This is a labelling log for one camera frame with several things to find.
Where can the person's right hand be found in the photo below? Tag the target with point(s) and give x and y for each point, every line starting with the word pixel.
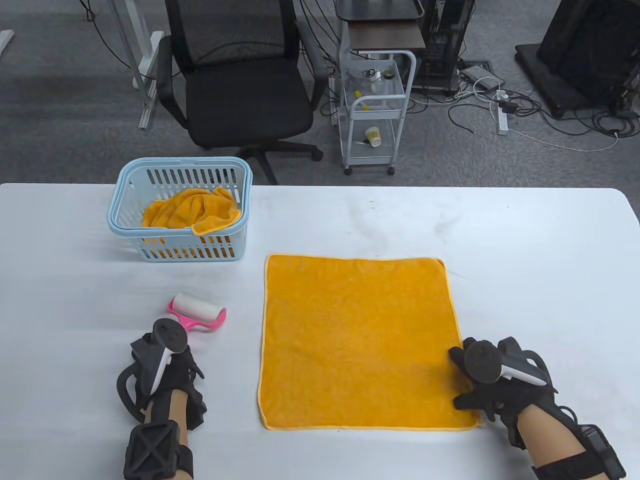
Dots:
pixel 497 400

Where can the person's left hand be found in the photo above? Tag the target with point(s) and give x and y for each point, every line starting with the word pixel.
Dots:
pixel 177 375

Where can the pink lint roller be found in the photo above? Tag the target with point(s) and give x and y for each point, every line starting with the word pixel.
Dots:
pixel 197 306

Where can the yellow square towel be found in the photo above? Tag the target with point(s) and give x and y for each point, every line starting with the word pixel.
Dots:
pixel 185 207
pixel 360 340
pixel 185 252

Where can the person's right forearm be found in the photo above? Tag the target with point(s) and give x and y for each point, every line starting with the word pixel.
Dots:
pixel 550 435

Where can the grey tracking controller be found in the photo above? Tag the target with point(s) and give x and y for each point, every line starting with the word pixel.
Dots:
pixel 170 335
pixel 480 362

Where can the light blue plastic basket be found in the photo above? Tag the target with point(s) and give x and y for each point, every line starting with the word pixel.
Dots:
pixel 210 161

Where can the white power strip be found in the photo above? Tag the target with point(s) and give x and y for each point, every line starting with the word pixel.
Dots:
pixel 502 122

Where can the white utility cart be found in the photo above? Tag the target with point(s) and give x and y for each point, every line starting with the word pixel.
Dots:
pixel 375 150

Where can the black office chair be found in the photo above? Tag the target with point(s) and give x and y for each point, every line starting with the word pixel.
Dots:
pixel 250 105

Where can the paper cup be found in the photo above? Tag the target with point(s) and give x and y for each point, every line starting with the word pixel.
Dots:
pixel 373 136

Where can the black power adapter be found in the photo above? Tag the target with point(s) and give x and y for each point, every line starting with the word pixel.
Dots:
pixel 510 106

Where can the grey power adapter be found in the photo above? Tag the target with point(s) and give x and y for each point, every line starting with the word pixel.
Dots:
pixel 475 75

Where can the black computer tower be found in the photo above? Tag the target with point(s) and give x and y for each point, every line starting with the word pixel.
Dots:
pixel 445 45

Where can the black display stand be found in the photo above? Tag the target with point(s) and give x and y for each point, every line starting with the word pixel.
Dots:
pixel 590 50

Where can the white desk foot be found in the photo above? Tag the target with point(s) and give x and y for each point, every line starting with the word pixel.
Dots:
pixel 5 41

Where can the brown board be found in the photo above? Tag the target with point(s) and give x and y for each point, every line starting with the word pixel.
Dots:
pixel 385 36

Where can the black side table top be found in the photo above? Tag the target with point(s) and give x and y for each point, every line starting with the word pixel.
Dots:
pixel 375 7

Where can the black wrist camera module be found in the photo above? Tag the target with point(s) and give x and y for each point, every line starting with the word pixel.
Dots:
pixel 600 450
pixel 155 452

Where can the white desk leg frame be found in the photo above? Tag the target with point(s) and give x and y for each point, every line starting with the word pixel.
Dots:
pixel 152 60

